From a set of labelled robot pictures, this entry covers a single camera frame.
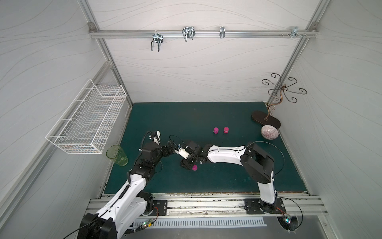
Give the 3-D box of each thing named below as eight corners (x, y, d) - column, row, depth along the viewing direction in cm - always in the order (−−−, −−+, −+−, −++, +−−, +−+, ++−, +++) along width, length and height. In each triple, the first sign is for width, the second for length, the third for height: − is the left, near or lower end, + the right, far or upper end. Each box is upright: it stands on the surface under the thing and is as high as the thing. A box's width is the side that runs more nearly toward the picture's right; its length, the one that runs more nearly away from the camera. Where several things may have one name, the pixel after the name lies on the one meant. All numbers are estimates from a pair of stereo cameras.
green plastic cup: (115, 167, 89) (104, 156, 78) (119, 155, 94) (109, 144, 83) (128, 167, 89) (119, 157, 78) (132, 155, 94) (123, 144, 83)
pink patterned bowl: (263, 139, 100) (265, 137, 97) (259, 127, 106) (260, 125, 103) (278, 139, 100) (280, 137, 97) (273, 128, 106) (275, 125, 103)
